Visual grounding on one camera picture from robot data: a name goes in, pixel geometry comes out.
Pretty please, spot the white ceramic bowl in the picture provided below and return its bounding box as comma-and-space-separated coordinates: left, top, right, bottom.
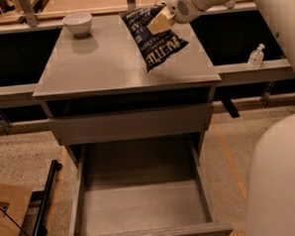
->
62, 12, 93, 37

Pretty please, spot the open grey middle drawer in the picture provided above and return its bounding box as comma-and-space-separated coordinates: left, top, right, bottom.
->
68, 136, 233, 236

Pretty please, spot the grey drawer cabinet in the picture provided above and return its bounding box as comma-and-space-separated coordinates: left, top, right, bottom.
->
38, 15, 216, 161

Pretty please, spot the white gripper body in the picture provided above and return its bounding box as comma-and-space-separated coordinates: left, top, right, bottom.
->
168, 0, 199, 24

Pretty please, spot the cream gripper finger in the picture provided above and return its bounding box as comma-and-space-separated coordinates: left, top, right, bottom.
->
147, 7, 175, 35

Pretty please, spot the brown cardboard box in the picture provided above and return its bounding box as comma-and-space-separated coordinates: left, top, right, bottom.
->
0, 182, 33, 236

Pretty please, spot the red Coca-Cola can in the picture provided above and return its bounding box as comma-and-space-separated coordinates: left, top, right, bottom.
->
154, 0, 167, 7

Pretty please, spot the black cable left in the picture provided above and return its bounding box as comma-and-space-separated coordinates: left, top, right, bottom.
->
0, 199, 41, 236

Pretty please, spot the grey metal rail shelf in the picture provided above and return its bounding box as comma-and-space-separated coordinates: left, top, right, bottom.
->
0, 59, 295, 109

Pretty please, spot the closed grey top drawer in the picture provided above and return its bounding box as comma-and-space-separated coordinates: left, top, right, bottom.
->
49, 104, 214, 146

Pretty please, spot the black bar stand left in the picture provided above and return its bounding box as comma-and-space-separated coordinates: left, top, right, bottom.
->
31, 160, 62, 236

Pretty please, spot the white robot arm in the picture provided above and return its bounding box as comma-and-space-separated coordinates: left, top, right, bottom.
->
147, 0, 295, 236

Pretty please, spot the blue Kettle chip bag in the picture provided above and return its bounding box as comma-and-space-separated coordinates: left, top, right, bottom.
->
121, 6, 188, 71

